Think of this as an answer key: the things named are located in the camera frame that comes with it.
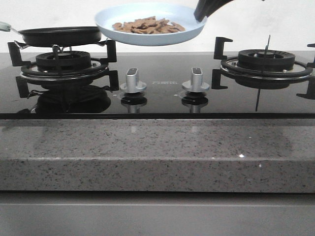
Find right black pan support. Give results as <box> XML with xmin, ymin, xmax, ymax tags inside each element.
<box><xmin>211</xmin><ymin>37</ymin><xmax>315</xmax><ymax>100</ymax></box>

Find brown meat pieces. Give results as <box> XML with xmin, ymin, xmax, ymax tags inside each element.
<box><xmin>112</xmin><ymin>16</ymin><xmax>186</xmax><ymax>34</ymax></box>

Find black pan support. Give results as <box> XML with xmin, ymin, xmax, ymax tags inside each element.
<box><xmin>211</xmin><ymin>37</ymin><xmax>315</xmax><ymax>100</ymax></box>
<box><xmin>8</xmin><ymin>40</ymin><xmax>119</xmax><ymax>91</ymax></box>

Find light blue plate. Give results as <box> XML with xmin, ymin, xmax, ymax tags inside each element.
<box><xmin>94</xmin><ymin>2</ymin><xmax>207</xmax><ymax>46</ymax></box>

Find grey speckled stone countertop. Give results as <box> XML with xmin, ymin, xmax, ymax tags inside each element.
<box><xmin>0</xmin><ymin>119</ymin><xmax>315</xmax><ymax>193</ymax></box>

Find black frying pan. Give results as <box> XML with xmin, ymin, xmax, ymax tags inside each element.
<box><xmin>16</xmin><ymin>27</ymin><xmax>101</xmax><ymax>47</ymax></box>

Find right black burner head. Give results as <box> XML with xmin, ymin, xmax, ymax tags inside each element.
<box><xmin>238</xmin><ymin>49</ymin><xmax>295</xmax><ymax>66</ymax></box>

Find grey cabinet front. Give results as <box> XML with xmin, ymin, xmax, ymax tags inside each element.
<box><xmin>0</xmin><ymin>192</ymin><xmax>315</xmax><ymax>236</ymax></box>

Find silver stove knob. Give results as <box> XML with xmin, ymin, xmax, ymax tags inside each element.
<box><xmin>182</xmin><ymin>67</ymin><xmax>210</xmax><ymax>92</ymax></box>
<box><xmin>120</xmin><ymin>68</ymin><xmax>147</xmax><ymax>93</ymax></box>

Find right silver stove knob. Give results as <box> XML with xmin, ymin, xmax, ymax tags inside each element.
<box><xmin>182</xmin><ymin>67</ymin><xmax>210</xmax><ymax>92</ymax></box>

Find black glass gas cooktop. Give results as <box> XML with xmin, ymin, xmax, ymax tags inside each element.
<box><xmin>0</xmin><ymin>53</ymin><xmax>315</xmax><ymax>119</ymax></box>

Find black burner head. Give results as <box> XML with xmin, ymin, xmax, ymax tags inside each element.
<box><xmin>35</xmin><ymin>51</ymin><xmax>91</xmax><ymax>72</ymax></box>
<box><xmin>238</xmin><ymin>49</ymin><xmax>295</xmax><ymax>66</ymax></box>

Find left silver stove knob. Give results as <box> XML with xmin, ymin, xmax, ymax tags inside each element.
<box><xmin>120</xmin><ymin>68</ymin><xmax>147</xmax><ymax>93</ymax></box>

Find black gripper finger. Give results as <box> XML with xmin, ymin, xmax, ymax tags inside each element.
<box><xmin>194</xmin><ymin>0</ymin><xmax>232</xmax><ymax>22</ymax></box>

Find left black burner head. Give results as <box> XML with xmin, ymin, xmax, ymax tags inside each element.
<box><xmin>35</xmin><ymin>51</ymin><xmax>91</xmax><ymax>72</ymax></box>

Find chrome wire pan reducer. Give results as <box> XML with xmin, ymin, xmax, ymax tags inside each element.
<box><xmin>12</xmin><ymin>38</ymin><xmax>109</xmax><ymax>52</ymax></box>

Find left black pan support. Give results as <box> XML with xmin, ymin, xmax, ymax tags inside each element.
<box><xmin>8</xmin><ymin>40</ymin><xmax>119</xmax><ymax>91</ymax></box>

